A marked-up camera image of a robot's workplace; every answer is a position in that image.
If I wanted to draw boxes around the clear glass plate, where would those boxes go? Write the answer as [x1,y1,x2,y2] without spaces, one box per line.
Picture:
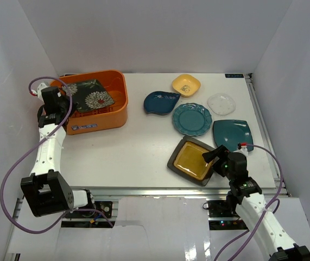
[207,93,236,116]

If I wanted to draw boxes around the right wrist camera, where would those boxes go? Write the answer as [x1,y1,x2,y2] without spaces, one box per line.
[235,143,249,157]

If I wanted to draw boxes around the dark blue leaf plate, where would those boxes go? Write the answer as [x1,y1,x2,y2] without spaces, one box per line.
[143,91,181,115]

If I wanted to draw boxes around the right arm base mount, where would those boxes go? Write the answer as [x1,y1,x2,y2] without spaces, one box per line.
[202,200,247,231]

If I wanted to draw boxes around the teal square plate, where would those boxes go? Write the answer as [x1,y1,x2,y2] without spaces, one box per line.
[212,120,254,152]

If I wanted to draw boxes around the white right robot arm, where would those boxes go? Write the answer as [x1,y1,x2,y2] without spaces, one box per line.
[203,143,310,260]

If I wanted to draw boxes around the yellow square bowl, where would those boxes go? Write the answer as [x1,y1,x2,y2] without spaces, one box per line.
[172,74,201,97]

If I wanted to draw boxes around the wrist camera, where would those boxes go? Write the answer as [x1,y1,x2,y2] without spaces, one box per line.
[29,82,50,101]
[235,143,249,157]

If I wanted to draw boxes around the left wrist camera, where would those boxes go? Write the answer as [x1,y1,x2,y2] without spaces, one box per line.
[29,82,50,101]

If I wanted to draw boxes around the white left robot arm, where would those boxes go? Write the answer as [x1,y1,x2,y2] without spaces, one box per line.
[21,83,96,217]

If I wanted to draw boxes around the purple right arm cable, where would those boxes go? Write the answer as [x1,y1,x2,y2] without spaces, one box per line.
[213,144,283,261]

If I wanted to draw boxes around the yellow brown square plate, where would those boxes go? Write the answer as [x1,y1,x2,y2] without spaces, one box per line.
[167,135,214,187]

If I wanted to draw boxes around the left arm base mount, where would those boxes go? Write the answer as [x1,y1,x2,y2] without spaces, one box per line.
[62,200,114,222]

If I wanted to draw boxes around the black floral square plate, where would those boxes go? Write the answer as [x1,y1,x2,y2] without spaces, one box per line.
[62,79,115,113]

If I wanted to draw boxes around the teal scalloped round plate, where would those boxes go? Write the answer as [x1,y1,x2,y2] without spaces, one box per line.
[172,103,213,136]

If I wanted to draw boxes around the orange plastic bin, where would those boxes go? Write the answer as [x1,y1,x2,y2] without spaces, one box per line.
[60,70,128,135]

